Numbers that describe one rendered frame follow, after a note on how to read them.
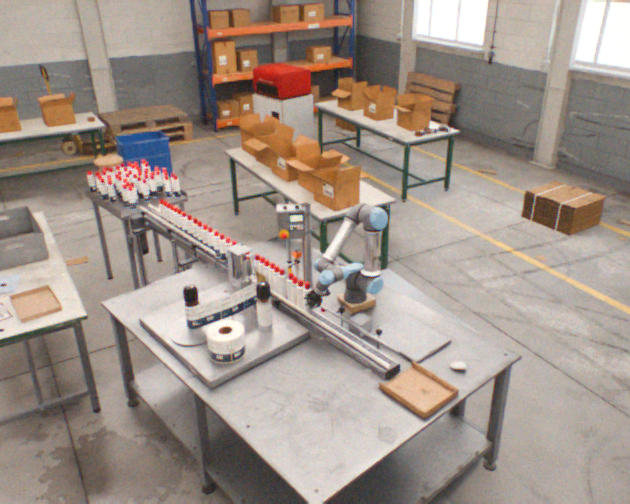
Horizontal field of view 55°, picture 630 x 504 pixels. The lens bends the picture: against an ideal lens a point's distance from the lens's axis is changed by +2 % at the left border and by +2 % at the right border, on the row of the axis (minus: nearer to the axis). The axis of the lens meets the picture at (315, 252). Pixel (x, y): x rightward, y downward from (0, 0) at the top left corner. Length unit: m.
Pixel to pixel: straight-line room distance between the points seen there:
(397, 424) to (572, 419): 1.80
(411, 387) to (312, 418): 0.55
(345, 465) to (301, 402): 0.45
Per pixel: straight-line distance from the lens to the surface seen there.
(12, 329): 4.13
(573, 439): 4.39
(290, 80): 8.88
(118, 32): 10.72
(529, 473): 4.09
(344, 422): 2.99
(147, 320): 3.74
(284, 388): 3.18
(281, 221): 3.55
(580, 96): 8.73
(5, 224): 5.37
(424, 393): 3.17
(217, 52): 10.42
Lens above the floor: 2.88
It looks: 27 degrees down
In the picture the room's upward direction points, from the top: 1 degrees counter-clockwise
